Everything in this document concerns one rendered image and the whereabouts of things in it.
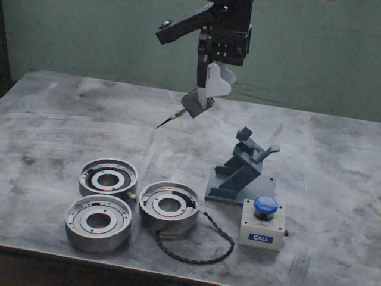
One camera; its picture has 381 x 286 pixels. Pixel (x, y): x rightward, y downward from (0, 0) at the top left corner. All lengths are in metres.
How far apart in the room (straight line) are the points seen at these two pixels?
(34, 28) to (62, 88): 1.41
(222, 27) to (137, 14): 1.61
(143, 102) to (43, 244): 0.50
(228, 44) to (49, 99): 0.51
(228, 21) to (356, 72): 1.67
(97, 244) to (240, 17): 0.43
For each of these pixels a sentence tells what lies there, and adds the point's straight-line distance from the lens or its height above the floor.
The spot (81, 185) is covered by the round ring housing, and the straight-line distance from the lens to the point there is 0.95.
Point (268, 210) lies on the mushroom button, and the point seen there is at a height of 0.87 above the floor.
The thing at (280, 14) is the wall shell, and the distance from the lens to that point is 2.44.
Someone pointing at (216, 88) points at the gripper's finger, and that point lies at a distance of 0.96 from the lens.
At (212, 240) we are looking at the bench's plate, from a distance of 0.91.
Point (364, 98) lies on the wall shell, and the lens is 2.62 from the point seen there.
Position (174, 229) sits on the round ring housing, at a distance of 0.90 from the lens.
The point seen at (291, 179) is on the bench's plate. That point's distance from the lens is 1.09.
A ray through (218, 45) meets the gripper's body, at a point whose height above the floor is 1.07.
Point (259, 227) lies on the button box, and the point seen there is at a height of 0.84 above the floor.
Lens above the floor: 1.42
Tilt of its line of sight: 33 degrees down
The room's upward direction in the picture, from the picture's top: 6 degrees clockwise
